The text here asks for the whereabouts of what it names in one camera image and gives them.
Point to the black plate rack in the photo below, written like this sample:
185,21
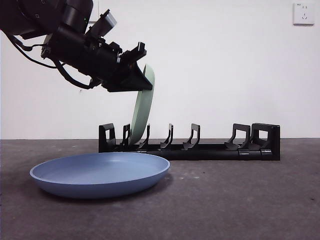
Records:
212,153

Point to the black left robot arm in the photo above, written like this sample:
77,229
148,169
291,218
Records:
37,15

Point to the blue round plate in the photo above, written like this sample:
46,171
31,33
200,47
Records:
100,185

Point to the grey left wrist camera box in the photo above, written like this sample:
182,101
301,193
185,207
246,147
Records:
108,21

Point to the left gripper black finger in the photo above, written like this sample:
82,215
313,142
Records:
135,82

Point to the pale green round plate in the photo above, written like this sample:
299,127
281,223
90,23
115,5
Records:
142,112

